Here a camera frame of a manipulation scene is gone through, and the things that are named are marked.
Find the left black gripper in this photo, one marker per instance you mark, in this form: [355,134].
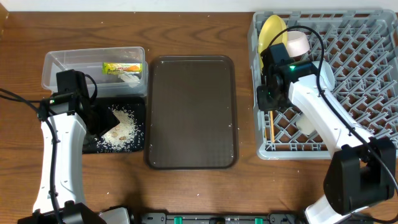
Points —
[109,121]

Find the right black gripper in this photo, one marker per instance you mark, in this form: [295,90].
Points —
[263,102]

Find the pink white shallow bowl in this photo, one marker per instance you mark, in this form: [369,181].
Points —
[297,43]

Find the green snack wrapper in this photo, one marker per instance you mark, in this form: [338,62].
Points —
[121,68]

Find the yellow round plate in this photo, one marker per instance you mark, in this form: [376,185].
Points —
[272,26]

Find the white tissue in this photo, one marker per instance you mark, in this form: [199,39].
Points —
[129,78]

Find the small white green cup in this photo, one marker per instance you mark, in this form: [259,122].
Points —
[304,125]

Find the light blue bowl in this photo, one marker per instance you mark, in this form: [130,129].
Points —
[326,76]

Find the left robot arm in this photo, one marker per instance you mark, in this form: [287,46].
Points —
[66,117]

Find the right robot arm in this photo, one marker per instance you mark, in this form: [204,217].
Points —
[362,166]

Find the grey dishwasher rack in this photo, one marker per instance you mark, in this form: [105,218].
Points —
[361,48]

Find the clear plastic bin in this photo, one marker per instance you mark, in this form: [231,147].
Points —
[89,61]

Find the black plastic tray bin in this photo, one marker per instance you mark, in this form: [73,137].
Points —
[137,104]

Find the dark brown serving tray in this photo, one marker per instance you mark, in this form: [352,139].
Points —
[191,113]

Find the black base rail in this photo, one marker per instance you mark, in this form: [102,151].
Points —
[123,215]

